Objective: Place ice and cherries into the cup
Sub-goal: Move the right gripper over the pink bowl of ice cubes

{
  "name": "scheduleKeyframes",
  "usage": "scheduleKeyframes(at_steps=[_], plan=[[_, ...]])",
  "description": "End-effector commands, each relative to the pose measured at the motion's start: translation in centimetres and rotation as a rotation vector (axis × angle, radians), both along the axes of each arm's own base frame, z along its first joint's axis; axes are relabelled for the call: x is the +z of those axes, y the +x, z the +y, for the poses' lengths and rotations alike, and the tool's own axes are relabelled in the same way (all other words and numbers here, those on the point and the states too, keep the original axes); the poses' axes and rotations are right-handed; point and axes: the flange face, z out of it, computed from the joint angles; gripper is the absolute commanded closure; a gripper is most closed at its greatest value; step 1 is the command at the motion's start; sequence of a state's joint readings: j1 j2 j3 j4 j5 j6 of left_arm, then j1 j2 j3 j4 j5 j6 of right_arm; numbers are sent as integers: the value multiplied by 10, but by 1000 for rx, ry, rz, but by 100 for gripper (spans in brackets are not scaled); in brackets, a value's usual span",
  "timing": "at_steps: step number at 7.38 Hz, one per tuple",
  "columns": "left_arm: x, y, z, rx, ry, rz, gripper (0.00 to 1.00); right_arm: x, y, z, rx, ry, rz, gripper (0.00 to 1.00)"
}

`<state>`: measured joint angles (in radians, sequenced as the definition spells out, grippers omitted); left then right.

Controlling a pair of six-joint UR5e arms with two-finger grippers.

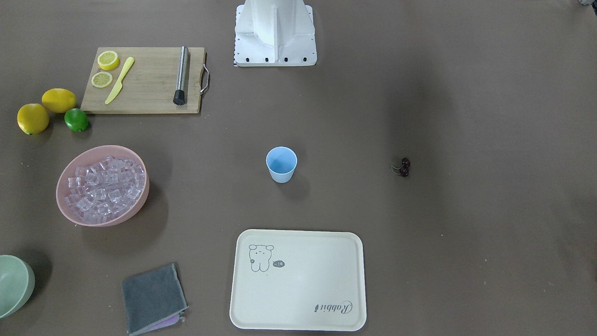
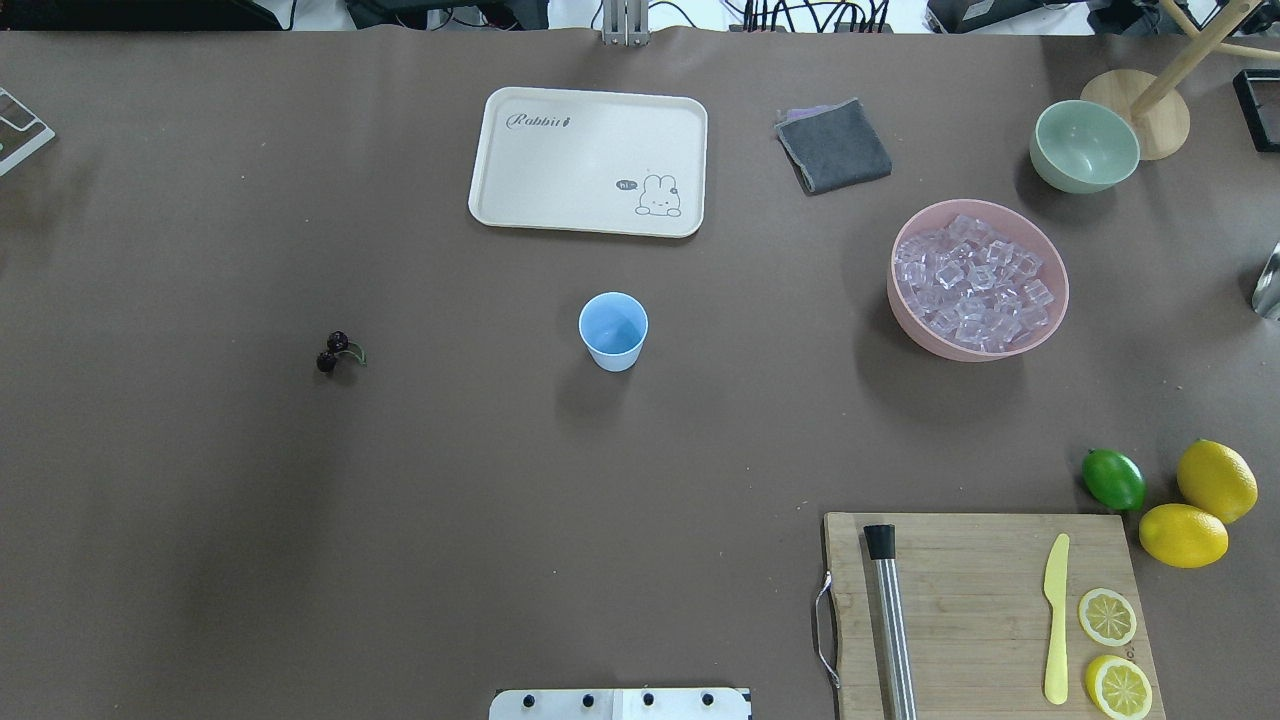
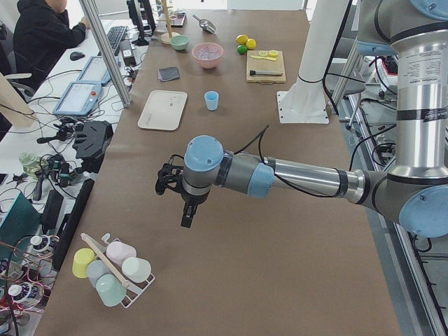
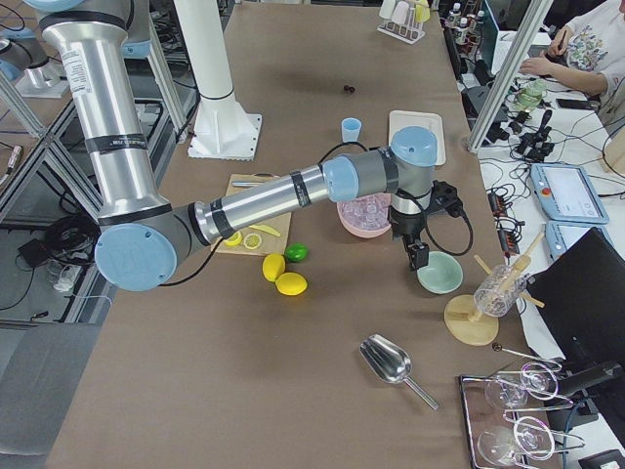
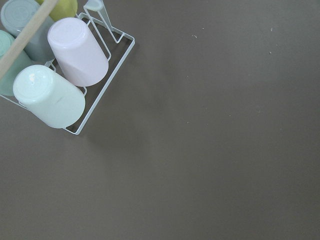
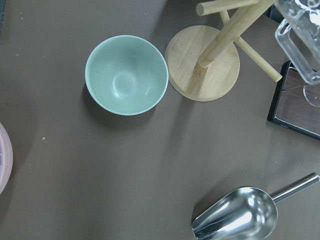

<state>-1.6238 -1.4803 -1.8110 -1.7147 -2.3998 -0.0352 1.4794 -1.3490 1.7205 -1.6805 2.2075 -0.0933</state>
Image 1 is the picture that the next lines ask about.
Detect light blue cup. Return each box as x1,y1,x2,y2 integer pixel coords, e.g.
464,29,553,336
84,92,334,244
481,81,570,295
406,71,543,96
266,147,297,183

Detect yellow lemon outer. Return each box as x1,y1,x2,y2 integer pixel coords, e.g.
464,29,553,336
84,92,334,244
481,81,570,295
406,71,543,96
17,104,49,135

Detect yellow plastic knife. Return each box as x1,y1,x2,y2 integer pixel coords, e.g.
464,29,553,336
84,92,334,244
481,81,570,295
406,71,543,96
104,57,136,105

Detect dark red cherries pair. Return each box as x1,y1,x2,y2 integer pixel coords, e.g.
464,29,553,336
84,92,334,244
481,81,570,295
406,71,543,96
390,157,411,178

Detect pile of ice cubes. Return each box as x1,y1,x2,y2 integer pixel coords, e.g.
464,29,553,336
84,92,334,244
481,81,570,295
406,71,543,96
58,155,147,226

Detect lemon slice lower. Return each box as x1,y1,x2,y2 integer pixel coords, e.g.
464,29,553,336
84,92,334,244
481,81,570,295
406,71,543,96
91,71,113,89

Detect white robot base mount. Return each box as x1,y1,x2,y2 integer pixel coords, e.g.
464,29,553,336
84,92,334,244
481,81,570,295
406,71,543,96
233,0,318,67

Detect pink bowl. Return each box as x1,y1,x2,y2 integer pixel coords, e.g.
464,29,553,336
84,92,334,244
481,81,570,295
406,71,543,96
55,145,150,227

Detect wooden cutting board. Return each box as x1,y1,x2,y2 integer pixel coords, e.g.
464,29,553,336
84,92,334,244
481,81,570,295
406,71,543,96
81,47,209,114

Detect cream rabbit tray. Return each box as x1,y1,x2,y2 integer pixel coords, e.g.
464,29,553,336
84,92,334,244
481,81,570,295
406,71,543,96
229,229,367,332

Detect green lime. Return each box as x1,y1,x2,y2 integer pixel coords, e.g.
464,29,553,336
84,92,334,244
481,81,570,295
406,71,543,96
64,108,89,132

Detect pale green bowl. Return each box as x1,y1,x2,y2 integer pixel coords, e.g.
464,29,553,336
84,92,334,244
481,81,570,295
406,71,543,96
0,255,35,319

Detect grey folded cloth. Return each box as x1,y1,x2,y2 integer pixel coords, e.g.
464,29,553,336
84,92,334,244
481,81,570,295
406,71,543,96
121,262,188,336

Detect lemon half slice upper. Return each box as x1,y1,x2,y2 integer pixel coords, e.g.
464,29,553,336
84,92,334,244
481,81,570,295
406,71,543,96
97,50,120,71

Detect steel muddler black tip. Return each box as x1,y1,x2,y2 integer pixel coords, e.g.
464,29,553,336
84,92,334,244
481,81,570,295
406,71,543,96
173,46,190,106

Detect yellow lemon near board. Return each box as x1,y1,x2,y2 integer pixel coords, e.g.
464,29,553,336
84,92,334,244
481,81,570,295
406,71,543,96
42,89,77,113

